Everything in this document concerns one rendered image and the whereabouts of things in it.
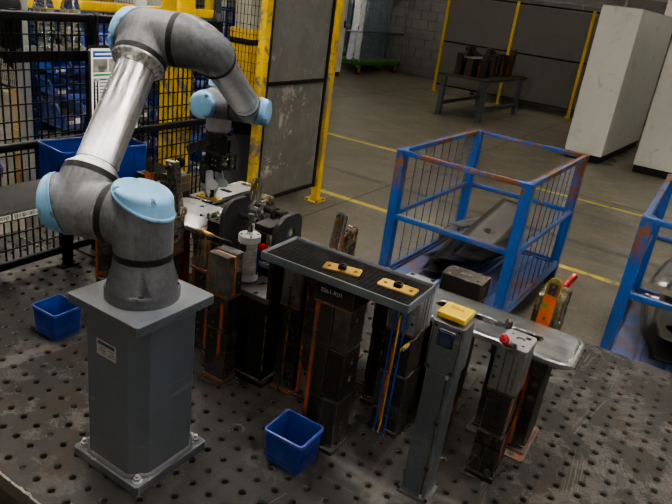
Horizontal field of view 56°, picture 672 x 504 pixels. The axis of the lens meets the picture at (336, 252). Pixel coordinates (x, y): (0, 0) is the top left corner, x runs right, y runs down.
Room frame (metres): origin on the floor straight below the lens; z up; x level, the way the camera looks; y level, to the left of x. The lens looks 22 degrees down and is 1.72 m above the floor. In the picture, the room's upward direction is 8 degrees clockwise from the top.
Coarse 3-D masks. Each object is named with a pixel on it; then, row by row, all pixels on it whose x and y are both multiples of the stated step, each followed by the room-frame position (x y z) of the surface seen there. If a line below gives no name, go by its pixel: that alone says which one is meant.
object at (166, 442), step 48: (96, 288) 1.14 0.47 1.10; (192, 288) 1.20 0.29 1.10; (96, 336) 1.08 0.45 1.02; (144, 336) 1.05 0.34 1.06; (192, 336) 1.15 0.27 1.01; (96, 384) 1.09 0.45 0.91; (144, 384) 1.05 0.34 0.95; (96, 432) 1.09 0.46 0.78; (144, 432) 1.05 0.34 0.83; (192, 432) 1.21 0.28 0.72; (144, 480) 1.04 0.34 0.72
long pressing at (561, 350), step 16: (192, 208) 1.97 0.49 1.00; (208, 208) 1.99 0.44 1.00; (192, 224) 1.82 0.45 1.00; (464, 304) 1.52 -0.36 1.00; (480, 304) 1.53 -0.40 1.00; (432, 320) 1.42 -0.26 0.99; (480, 320) 1.44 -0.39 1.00; (496, 320) 1.45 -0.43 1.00; (528, 320) 1.47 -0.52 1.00; (480, 336) 1.36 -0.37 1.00; (496, 336) 1.36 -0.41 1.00; (544, 336) 1.40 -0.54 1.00; (560, 336) 1.41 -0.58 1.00; (544, 352) 1.31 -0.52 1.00; (560, 352) 1.32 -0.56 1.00; (576, 352) 1.34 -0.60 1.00; (560, 368) 1.26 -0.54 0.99
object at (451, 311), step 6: (444, 306) 1.16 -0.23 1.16; (450, 306) 1.16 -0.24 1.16; (456, 306) 1.16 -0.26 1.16; (462, 306) 1.17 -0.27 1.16; (438, 312) 1.13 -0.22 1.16; (444, 312) 1.13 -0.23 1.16; (450, 312) 1.13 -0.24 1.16; (456, 312) 1.14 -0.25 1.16; (462, 312) 1.14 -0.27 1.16; (468, 312) 1.14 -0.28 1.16; (474, 312) 1.15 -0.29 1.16; (450, 318) 1.12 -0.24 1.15; (456, 318) 1.11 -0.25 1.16; (462, 318) 1.11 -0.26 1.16; (468, 318) 1.12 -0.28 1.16; (462, 324) 1.11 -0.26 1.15
